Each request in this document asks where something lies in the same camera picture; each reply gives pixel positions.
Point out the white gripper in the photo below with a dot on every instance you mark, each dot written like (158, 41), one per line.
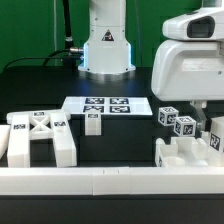
(189, 65)

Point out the white chair seat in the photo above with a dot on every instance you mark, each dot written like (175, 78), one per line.
(182, 151)

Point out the white marker cube front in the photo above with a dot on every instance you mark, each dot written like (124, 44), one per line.
(185, 126)

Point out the white marker cube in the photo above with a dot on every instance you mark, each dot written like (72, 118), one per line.
(167, 115)
(185, 126)

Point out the white marker cube rear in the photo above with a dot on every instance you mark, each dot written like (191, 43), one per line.
(167, 115)

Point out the white marker base plate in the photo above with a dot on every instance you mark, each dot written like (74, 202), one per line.
(138, 106)

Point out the white front wall rail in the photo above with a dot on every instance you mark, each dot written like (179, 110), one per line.
(111, 181)

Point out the white chair back frame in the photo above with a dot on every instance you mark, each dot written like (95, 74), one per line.
(30, 126)

